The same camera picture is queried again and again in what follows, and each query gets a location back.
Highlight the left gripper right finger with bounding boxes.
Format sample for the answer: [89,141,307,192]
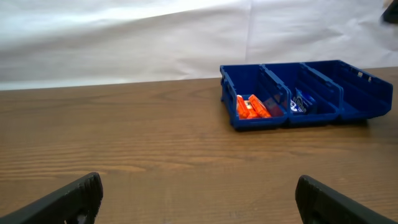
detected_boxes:
[294,175,398,224]

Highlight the orange candy box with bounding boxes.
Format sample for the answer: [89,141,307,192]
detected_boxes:
[248,94,272,119]
[236,95,251,120]

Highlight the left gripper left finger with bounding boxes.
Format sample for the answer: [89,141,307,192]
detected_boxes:
[0,172,104,224]

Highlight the blue tray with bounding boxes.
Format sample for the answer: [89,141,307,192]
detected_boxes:
[220,59,394,131]

